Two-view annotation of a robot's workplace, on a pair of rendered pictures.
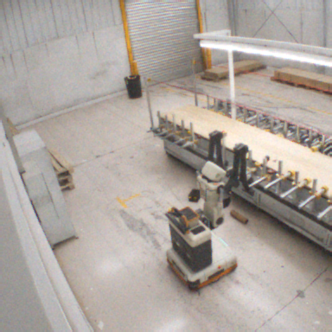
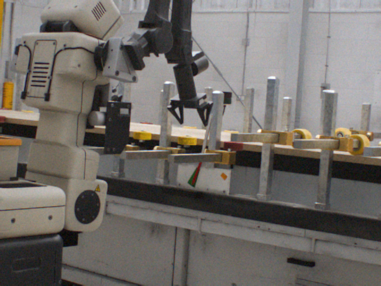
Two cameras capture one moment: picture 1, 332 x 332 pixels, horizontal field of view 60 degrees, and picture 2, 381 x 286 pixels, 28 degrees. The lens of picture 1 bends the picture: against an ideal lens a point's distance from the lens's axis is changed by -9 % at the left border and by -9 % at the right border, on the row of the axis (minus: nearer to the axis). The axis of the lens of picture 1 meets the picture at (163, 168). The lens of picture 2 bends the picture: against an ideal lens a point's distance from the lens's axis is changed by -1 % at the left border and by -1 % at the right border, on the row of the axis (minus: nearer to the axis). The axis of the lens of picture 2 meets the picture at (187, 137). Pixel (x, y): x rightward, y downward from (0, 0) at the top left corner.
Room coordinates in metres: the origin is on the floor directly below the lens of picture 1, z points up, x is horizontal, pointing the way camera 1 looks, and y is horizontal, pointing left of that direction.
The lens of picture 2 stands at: (0.49, 0.22, 1.07)
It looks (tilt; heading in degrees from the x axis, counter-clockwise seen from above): 3 degrees down; 334
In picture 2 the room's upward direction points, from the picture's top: 4 degrees clockwise
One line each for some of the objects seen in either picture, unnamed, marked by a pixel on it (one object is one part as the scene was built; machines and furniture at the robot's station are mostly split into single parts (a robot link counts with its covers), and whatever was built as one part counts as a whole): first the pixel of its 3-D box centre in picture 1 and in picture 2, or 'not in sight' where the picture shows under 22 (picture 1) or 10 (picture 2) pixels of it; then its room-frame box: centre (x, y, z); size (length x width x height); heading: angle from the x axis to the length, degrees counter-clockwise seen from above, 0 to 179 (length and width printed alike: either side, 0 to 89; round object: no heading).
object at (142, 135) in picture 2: not in sight; (142, 143); (3.68, -1.11, 0.85); 0.08 x 0.08 x 0.11
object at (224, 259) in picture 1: (201, 258); not in sight; (2.69, -0.29, 0.16); 0.67 x 0.64 x 0.25; 114
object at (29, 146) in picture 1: (41, 188); not in sight; (3.87, 1.83, 0.78); 0.90 x 0.45 x 1.55; 28
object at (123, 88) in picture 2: not in sight; (121, 133); (3.67, -1.00, 0.90); 0.04 x 0.04 x 0.48; 28
